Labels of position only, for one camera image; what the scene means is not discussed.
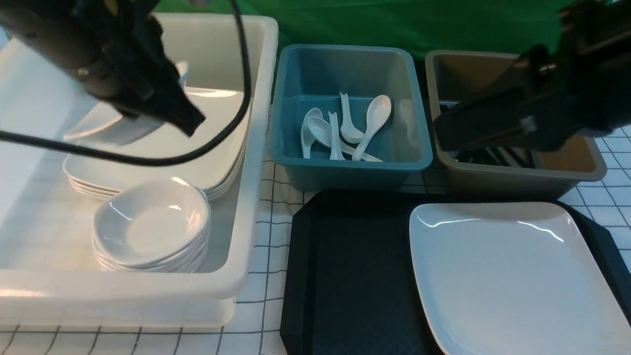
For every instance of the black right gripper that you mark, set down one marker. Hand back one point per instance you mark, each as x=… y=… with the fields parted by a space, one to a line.
x=583 y=88

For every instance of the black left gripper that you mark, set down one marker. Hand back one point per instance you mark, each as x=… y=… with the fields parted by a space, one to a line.
x=152 y=84

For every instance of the white ceramic soup spoon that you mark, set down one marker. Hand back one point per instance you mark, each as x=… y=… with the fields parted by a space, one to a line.
x=322 y=132

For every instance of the large white square plate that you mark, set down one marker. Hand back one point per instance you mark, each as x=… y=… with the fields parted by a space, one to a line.
x=512 y=279

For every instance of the small white bowl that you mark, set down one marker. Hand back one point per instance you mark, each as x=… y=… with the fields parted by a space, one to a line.
x=104 y=126

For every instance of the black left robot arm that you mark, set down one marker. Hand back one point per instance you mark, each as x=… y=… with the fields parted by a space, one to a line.
x=112 y=48

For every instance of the green cloth backdrop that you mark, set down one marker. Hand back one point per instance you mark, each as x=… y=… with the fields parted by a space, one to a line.
x=417 y=26

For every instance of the black chopsticks in bin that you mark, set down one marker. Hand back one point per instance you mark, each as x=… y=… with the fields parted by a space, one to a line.
x=497 y=156

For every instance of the brown plastic bin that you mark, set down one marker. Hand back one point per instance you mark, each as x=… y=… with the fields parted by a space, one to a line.
x=493 y=177

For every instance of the stack of white bowls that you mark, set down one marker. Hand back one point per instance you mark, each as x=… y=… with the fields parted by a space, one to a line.
x=160 y=226

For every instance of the blue plastic bin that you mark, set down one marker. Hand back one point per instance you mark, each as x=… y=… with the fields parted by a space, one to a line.
x=314 y=76

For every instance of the white spoon in bin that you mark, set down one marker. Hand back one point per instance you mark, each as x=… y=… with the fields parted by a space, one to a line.
x=377 y=115

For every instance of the large white plastic tub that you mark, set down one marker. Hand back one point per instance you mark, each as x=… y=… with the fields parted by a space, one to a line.
x=49 y=273

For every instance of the black plastic tray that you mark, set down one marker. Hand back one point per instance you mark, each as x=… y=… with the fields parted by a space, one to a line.
x=350 y=286

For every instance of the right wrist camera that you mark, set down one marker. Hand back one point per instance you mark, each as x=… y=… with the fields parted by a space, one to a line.
x=492 y=94

